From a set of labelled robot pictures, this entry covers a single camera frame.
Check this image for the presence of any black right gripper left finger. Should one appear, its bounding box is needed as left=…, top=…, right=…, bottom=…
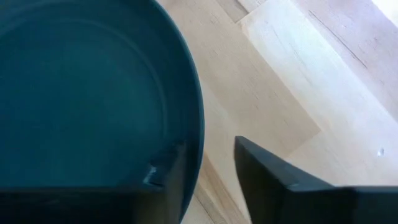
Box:
left=136, top=141, right=188, bottom=224

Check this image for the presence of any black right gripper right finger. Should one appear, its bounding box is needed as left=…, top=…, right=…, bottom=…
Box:
left=234, top=135, right=337, bottom=224

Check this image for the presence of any dark teal plate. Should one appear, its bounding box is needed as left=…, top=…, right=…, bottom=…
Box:
left=0, top=0, right=206, bottom=224

